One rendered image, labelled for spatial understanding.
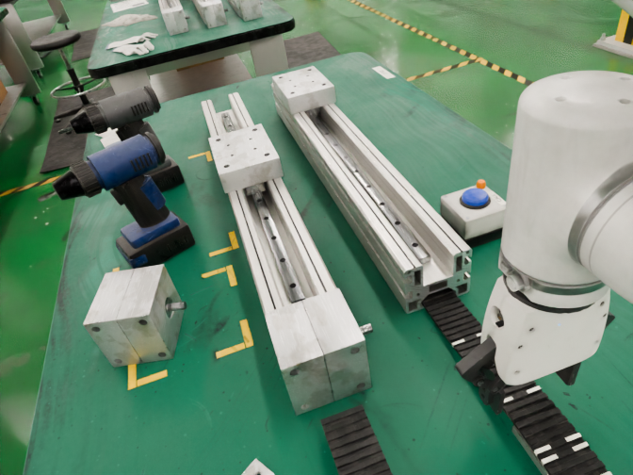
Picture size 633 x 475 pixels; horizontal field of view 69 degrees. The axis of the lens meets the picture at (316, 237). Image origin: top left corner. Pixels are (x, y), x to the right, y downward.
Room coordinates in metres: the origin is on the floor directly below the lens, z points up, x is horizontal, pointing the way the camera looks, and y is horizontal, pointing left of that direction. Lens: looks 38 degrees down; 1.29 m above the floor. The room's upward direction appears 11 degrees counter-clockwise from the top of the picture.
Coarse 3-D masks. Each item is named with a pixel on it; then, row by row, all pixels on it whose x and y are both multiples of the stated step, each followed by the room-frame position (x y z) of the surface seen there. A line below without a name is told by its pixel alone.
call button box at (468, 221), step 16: (448, 208) 0.59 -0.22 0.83; (464, 208) 0.57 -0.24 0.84; (480, 208) 0.56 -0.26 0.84; (496, 208) 0.56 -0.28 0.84; (448, 224) 0.59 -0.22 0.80; (464, 224) 0.54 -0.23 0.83; (480, 224) 0.54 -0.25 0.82; (496, 224) 0.55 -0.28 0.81; (464, 240) 0.54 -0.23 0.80; (480, 240) 0.54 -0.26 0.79
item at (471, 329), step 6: (468, 324) 0.39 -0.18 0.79; (474, 324) 0.38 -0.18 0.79; (450, 330) 0.39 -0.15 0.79; (456, 330) 0.38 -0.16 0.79; (462, 330) 0.38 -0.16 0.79; (468, 330) 0.38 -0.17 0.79; (474, 330) 0.37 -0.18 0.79; (480, 330) 0.37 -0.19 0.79; (450, 336) 0.37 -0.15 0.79; (456, 336) 0.37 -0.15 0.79; (462, 336) 0.37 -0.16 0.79; (450, 342) 0.36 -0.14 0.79
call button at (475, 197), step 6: (468, 192) 0.59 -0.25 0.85; (474, 192) 0.59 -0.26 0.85; (480, 192) 0.59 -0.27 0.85; (486, 192) 0.58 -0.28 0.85; (462, 198) 0.59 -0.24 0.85; (468, 198) 0.58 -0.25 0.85; (474, 198) 0.58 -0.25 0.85; (480, 198) 0.57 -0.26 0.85; (486, 198) 0.57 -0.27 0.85; (468, 204) 0.57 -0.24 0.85; (474, 204) 0.57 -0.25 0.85; (480, 204) 0.57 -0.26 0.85
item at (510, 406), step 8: (520, 392) 0.27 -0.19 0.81; (528, 392) 0.27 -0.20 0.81; (536, 392) 0.27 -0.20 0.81; (544, 392) 0.26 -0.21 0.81; (504, 400) 0.26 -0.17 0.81; (512, 400) 0.26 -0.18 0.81; (520, 400) 0.26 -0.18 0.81; (528, 400) 0.26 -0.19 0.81; (536, 400) 0.26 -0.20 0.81; (544, 400) 0.25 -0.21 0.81; (504, 408) 0.25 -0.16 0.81; (512, 408) 0.25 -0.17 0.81; (520, 408) 0.25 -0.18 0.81
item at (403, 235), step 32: (288, 128) 1.09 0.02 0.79; (320, 128) 0.96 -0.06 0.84; (352, 128) 0.87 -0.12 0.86; (320, 160) 0.81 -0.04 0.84; (352, 160) 0.79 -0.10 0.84; (384, 160) 0.72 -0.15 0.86; (352, 192) 0.64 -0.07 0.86; (384, 192) 0.68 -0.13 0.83; (416, 192) 0.60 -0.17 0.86; (352, 224) 0.64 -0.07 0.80; (384, 224) 0.54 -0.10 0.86; (416, 224) 0.56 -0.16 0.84; (384, 256) 0.50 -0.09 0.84; (416, 256) 0.49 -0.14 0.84; (448, 256) 0.46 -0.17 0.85; (416, 288) 0.44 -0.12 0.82
